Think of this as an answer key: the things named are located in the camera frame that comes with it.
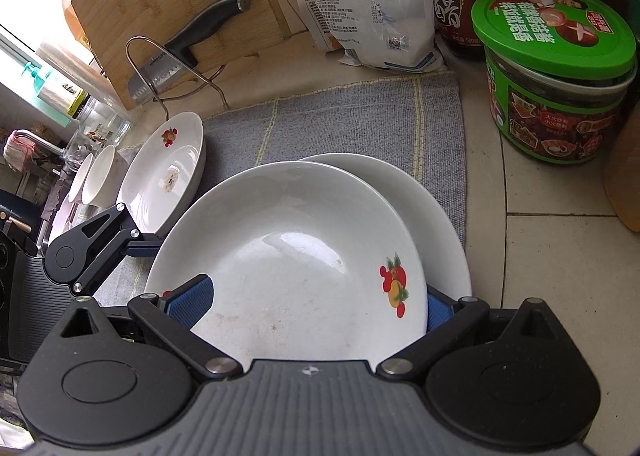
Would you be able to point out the white and orange bag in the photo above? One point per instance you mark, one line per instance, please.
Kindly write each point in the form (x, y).
(320, 10)

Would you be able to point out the green-lidded sauce jar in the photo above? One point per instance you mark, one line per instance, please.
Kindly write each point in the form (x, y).
(555, 75)

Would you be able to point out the grey and teal towel mat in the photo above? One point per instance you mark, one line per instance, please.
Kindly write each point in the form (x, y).
(350, 120)

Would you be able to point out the tall plastic wrap roll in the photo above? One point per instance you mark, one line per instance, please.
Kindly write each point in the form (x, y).
(70, 55)

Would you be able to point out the green soap pump bottle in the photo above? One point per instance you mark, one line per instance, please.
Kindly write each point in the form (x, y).
(32, 75)

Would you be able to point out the orange cooking wine jug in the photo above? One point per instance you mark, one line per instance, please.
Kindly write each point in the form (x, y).
(70, 10)

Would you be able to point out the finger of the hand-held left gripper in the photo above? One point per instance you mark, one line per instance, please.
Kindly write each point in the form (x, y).
(142, 247)

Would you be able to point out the clear glass mug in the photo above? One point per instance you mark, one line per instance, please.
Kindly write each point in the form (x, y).
(75, 155)

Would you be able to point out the white plate one fruit print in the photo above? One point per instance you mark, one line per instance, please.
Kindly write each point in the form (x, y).
(430, 206)

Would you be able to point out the metal faucet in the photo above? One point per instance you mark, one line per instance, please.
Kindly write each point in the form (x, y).
(35, 135)

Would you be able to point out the bamboo cutting board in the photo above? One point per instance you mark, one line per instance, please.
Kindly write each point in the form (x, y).
(175, 0)

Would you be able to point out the white plate with centre stain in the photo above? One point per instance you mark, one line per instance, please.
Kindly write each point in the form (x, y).
(165, 175)

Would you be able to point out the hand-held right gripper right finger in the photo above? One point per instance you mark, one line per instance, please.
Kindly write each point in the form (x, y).
(440, 313)

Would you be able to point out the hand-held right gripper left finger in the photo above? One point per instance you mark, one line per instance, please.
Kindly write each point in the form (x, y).
(192, 303)

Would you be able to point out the glass jar with yellow lid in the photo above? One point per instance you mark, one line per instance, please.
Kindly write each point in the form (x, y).
(102, 123)

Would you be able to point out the white and blue bag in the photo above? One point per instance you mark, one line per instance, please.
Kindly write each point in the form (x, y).
(385, 0)

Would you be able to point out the white plate two fruit prints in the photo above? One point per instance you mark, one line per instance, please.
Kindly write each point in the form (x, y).
(300, 261)

